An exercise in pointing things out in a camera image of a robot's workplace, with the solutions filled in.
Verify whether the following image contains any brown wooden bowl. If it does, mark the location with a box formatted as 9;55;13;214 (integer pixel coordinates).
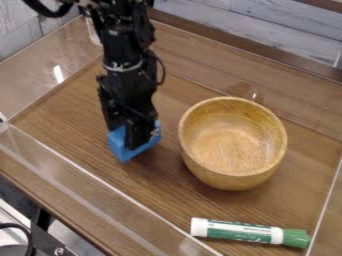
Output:
178;96;288;191

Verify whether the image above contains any clear acrylic tray wall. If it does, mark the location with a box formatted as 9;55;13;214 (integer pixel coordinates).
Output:
0;13;342;256

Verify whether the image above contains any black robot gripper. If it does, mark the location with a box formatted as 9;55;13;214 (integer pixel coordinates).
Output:
96;54;166;150

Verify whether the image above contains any black cable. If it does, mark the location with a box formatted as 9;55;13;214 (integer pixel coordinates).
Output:
0;221;37;256

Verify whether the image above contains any green white marker pen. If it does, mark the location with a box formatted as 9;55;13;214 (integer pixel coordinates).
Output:
190;217;311;249

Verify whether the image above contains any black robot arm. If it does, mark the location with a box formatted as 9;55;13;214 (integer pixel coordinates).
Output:
23;0;166;150

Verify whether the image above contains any blue foam block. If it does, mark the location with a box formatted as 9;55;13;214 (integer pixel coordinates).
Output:
107;120;162;162

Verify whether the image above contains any black metal stand bracket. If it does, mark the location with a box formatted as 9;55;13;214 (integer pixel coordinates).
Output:
29;208;77;256

